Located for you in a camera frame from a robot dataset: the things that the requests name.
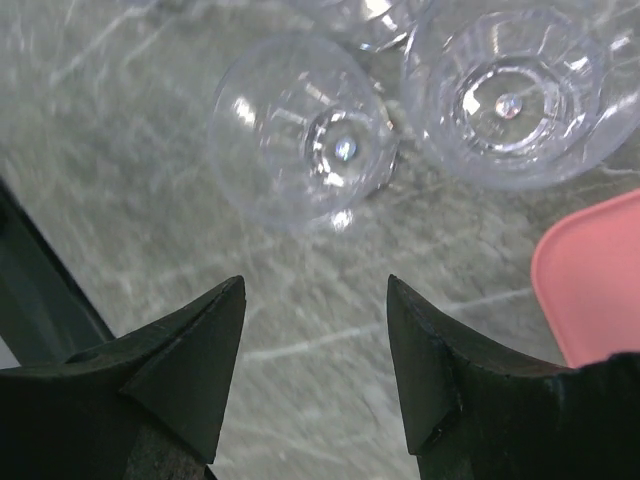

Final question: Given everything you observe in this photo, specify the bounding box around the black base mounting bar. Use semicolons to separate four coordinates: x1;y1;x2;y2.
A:
1;183;114;366

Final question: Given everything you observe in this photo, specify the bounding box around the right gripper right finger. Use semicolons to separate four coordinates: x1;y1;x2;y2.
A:
387;276;639;479

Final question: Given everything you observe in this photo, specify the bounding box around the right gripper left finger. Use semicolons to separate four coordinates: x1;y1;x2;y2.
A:
1;276;246;479

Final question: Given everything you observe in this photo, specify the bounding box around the clear glass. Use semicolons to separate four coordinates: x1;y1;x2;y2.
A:
207;32;399;230
289;0;436;52
400;1;639;191

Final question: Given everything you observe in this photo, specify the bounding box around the pink plastic tray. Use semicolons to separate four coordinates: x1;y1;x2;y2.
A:
531;190;639;368

